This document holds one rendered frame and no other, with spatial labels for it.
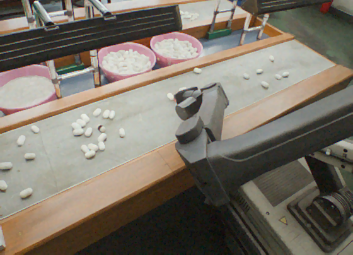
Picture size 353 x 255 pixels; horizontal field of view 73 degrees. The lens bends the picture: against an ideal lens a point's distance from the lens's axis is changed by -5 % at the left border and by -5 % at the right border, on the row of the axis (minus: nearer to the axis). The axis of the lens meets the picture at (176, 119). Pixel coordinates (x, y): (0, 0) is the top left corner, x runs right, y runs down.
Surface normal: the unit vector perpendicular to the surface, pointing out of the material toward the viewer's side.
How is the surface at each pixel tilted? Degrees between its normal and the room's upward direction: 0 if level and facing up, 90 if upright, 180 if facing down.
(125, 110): 0
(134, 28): 58
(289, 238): 0
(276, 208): 1
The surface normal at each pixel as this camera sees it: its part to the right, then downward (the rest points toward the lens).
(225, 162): -0.10, 0.30
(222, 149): -0.24, -0.92
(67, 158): 0.12, -0.69
